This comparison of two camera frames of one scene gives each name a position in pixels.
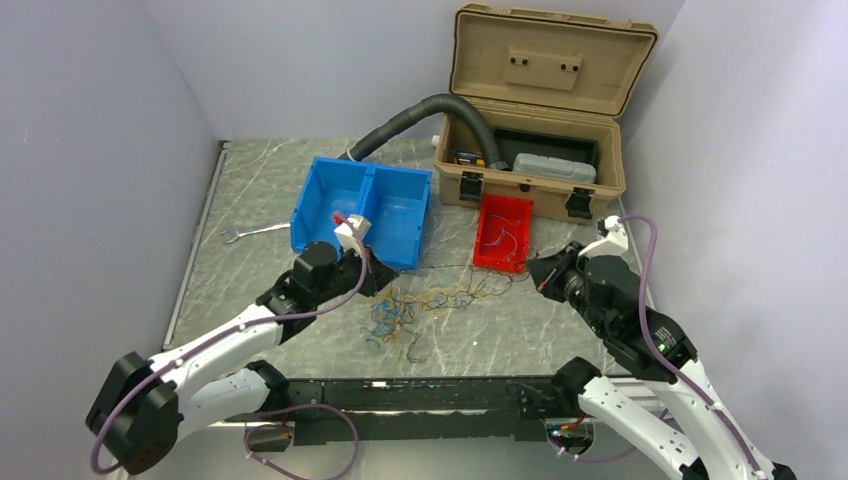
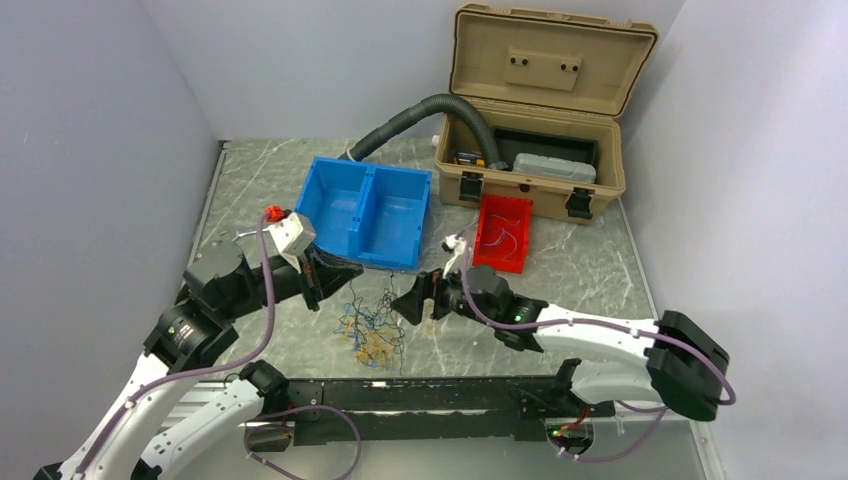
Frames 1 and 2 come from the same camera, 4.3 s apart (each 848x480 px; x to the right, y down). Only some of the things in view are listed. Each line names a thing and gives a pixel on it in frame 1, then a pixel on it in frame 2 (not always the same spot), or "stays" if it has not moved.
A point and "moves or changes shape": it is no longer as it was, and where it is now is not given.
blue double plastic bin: [393, 200] stays
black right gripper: [545, 268] → [410, 304]
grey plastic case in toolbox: [556, 169] stays
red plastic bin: [503, 232] stays
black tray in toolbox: [515, 140] stays
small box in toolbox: [470, 157] stays
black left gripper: [377, 275] → [322, 275]
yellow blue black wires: [394, 313] moves or changes shape
